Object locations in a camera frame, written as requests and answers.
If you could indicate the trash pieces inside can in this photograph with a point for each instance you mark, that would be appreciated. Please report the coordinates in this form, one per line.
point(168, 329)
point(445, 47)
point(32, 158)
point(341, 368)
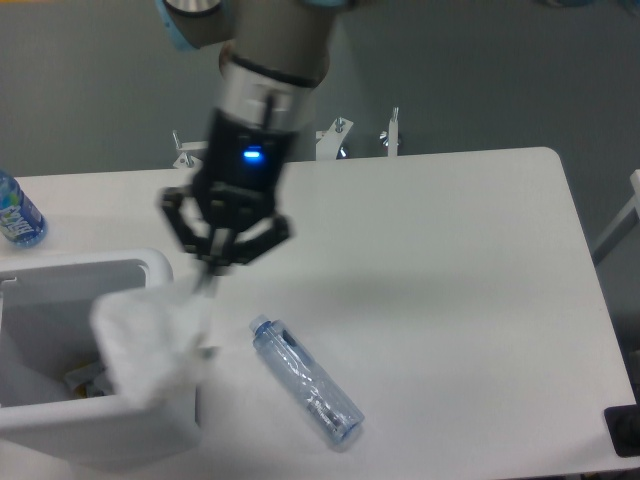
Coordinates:
point(89, 381)

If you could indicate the white plastic trash can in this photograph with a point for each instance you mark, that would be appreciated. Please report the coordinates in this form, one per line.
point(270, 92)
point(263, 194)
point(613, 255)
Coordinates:
point(46, 334)

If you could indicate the blue labelled water bottle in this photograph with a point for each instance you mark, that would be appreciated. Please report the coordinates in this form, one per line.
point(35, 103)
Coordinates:
point(22, 224)

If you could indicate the clear plastic bottle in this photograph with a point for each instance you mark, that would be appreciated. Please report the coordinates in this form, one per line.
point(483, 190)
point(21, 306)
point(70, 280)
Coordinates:
point(305, 380)

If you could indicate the white frame at right edge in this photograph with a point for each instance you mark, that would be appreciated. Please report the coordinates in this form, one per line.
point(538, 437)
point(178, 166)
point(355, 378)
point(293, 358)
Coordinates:
point(620, 226)

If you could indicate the white left foot bracket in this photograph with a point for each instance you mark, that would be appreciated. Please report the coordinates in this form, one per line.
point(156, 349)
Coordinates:
point(189, 154)

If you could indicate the black clamp at table edge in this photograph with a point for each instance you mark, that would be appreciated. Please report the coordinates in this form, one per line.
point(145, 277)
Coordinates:
point(623, 426)

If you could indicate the clear plastic bag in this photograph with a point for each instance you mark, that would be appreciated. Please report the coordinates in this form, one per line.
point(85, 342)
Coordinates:
point(153, 341)

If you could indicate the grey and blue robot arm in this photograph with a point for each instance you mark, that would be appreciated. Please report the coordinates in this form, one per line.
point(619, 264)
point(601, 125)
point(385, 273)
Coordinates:
point(278, 57)

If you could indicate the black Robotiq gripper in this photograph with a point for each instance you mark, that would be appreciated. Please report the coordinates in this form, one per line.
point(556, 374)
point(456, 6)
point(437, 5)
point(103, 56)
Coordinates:
point(234, 188)

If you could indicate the white bracket with wing bolt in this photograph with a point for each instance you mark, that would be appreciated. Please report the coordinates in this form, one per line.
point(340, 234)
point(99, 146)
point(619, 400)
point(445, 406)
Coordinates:
point(391, 139)

